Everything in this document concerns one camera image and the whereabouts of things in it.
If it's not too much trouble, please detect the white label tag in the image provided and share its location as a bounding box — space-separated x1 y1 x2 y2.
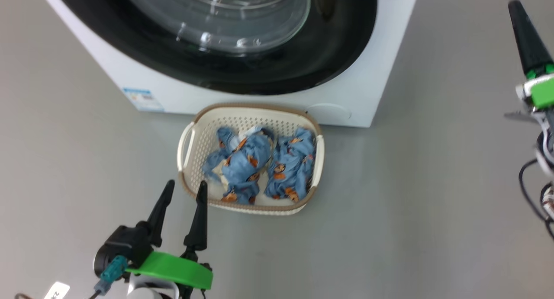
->
43 282 71 299

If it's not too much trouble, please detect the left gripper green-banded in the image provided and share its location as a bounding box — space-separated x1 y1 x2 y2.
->
126 180 213 290

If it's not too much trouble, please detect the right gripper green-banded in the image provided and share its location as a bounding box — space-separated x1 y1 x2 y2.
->
508 0 554 113

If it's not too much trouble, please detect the blue garment with white lining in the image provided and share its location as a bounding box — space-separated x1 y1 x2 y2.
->
202 126 276 204

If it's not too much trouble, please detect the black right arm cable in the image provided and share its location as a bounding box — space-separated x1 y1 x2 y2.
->
519 158 554 239

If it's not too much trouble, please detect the teal left camera connector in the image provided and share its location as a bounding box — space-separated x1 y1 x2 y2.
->
94 255 129 296

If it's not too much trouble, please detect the blue garment with orange print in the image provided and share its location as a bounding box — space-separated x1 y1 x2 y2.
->
264 127 316 203

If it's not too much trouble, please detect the cream perforated laundry basket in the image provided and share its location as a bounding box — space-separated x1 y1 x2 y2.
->
177 103 325 216

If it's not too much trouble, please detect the white front-load washing machine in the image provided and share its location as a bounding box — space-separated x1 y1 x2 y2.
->
37 0 420 128

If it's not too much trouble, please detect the dark round glass door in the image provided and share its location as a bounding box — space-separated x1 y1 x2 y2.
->
52 0 378 95

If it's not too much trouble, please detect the blue energy label sticker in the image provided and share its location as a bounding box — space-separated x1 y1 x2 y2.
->
122 88 165 113

